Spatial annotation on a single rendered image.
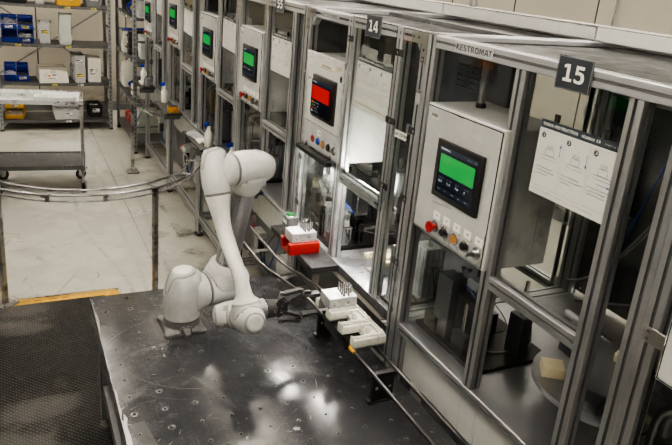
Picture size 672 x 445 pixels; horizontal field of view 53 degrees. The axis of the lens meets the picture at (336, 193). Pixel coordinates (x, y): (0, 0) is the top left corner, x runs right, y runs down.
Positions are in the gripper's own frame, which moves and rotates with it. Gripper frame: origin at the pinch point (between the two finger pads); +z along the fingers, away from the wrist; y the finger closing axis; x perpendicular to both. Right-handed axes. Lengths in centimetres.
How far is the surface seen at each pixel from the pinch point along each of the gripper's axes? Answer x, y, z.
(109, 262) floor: 252, -89, -51
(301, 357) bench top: -4.4, -22.3, -4.8
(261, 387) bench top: -19.1, -22.5, -27.1
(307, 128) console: 75, 55, 24
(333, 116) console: 46, 68, 24
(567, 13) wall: 289, 112, 381
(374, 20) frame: 18, 113, 25
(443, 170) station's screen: -45, 70, 23
